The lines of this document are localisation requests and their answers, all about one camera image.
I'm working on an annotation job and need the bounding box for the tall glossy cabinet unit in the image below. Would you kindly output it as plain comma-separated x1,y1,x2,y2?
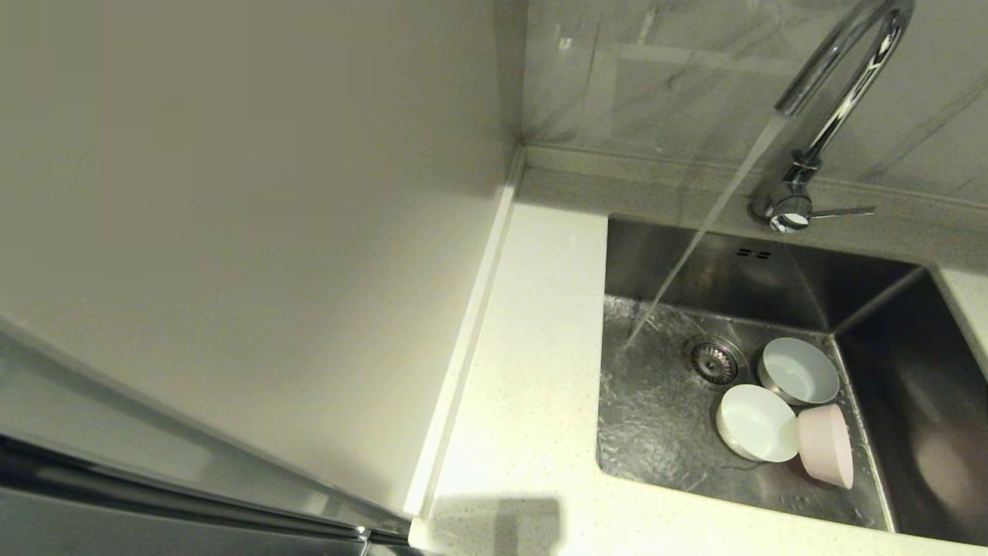
0,0,527,556

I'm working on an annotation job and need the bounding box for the round metal drain strainer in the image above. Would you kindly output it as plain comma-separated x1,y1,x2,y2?
682,335,748,387

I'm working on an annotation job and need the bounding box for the stainless steel sink basin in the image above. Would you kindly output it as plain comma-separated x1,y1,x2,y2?
596,214,988,546

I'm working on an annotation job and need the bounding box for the chrome gooseneck faucet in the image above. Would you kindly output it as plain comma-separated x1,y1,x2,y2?
750,0,916,235

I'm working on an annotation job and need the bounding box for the chrome cabinet trim strip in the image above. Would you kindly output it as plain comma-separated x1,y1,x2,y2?
0,432,411,546

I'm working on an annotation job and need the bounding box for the white bowl with gray outside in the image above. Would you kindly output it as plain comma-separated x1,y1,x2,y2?
756,337,841,407

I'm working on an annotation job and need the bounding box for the pink bowl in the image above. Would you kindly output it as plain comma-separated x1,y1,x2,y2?
795,403,855,490

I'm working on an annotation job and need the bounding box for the white shallow bowl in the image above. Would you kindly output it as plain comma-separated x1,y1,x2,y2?
716,383,800,463

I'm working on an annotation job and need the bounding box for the running water stream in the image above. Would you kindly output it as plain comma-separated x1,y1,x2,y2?
621,112,788,352

